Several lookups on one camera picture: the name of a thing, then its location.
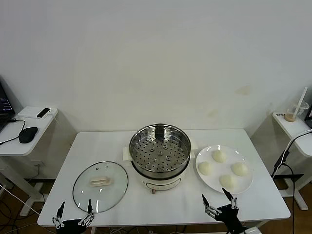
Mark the white round plate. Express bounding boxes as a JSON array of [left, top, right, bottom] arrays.
[[195, 145, 254, 195]]

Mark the white steamed baozi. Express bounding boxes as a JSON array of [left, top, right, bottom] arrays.
[[198, 161, 214, 176], [231, 162, 250, 176], [211, 149, 227, 163], [218, 174, 237, 191]]

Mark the thin black hanging cable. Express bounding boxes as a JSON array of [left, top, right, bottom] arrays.
[[280, 162, 297, 234]]

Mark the perforated steel steamer basket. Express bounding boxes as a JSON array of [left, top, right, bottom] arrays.
[[128, 123, 193, 178]]

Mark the white side table with cup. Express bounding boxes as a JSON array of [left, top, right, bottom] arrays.
[[272, 111, 312, 211]]

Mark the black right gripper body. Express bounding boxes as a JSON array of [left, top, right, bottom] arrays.
[[214, 204, 247, 234]]

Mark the small white black device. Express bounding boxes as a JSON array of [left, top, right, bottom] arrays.
[[36, 107, 52, 119]]

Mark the black cable with inline adapter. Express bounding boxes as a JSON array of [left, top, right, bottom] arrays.
[[271, 130, 312, 180]]

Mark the black laptop cable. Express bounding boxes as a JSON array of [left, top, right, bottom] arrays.
[[0, 117, 26, 145]]

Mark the glass lid with cream handle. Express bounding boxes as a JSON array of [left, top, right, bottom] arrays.
[[72, 160, 129, 214]]

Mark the white wall socket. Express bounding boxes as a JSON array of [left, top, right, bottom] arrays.
[[31, 159, 46, 169]]

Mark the white side table with laptop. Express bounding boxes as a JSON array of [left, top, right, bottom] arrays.
[[0, 105, 59, 217]]

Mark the flat white box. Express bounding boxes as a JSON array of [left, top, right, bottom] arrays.
[[17, 105, 53, 119]]

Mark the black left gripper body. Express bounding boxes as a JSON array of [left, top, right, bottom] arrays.
[[55, 218, 89, 234]]

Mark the black rectangular device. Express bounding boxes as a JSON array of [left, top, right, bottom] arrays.
[[304, 107, 312, 129]]

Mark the black laptop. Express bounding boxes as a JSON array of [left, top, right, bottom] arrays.
[[0, 75, 16, 134]]

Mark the clear plastic drink cup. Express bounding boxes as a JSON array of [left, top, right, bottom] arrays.
[[284, 100, 310, 122]]

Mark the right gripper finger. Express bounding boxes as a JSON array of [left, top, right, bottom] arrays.
[[201, 194, 222, 217], [221, 187, 239, 211]]

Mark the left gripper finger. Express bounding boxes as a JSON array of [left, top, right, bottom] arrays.
[[79, 199, 96, 227], [51, 201, 66, 229]]

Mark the black computer mouse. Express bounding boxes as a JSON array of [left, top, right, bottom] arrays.
[[19, 126, 39, 144]]

